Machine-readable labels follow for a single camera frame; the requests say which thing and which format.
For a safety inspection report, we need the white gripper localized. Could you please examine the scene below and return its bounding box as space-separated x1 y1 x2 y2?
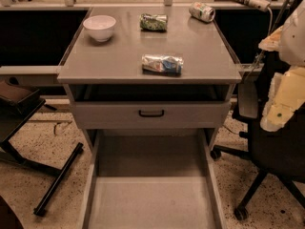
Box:
258 0 305 132

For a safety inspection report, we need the white green soda can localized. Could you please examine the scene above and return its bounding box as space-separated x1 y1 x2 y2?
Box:
189 2 215 23

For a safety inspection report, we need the grey drawer cabinet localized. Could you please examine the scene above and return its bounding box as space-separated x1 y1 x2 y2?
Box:
58 6 241 229

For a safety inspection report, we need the green crushed soda can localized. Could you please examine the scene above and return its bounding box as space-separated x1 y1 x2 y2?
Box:
140 13 168 31

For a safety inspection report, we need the open middle drawer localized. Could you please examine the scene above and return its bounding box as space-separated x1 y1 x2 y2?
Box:
76 130 227 229

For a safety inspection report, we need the closed top drawer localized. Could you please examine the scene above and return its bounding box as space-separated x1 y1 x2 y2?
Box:
71 102 231 130

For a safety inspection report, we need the black office chair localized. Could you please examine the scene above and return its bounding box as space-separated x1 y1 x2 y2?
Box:
211 52 305 220

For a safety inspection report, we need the white ceramic bowl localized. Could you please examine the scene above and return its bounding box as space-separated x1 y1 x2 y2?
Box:
83 15 116 42

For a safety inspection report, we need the grey side desk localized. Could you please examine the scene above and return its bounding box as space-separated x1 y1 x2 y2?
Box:
0 66 60 87

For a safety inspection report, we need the black stand with tray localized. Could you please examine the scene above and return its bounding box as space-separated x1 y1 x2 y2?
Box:
0 79 85 218

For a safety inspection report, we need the white power cable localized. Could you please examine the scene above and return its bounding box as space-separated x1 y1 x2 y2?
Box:
242 7 275 81

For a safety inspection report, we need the black drawer handle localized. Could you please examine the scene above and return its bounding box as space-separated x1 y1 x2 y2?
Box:
138 110 165 118

